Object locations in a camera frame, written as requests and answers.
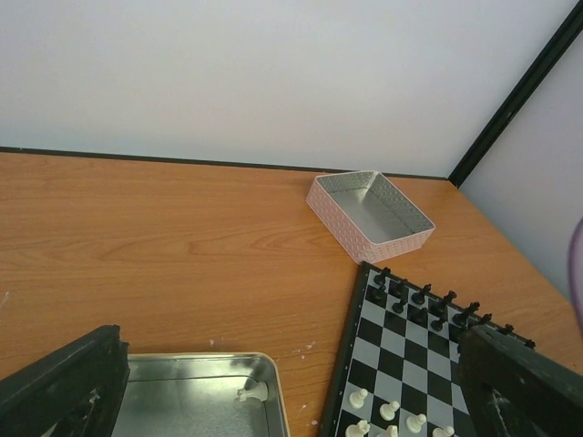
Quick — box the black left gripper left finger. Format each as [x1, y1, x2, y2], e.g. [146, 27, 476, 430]
[1, 325, 129, 436]

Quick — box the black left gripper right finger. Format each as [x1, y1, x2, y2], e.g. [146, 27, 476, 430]
[457, 326, 582, 436]

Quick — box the white pawn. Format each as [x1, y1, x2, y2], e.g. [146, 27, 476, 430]
[379, 401, 400, 422]
[349, 388, 369, 409]

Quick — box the white knight chess piece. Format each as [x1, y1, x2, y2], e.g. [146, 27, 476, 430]
[344, 420, 370, 437]

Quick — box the black and silver chessboard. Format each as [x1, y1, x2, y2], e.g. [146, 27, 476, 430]
[318, 262, 536, 436]

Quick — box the white piece in tin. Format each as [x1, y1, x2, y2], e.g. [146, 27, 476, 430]
[237, 382, 269, 402]

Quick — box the silver square tin lid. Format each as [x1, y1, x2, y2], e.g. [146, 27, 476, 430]
[306, 171, 435, 264]

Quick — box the black enclosure frame post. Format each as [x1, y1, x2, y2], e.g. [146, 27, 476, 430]
[448, 0, 583, 188]

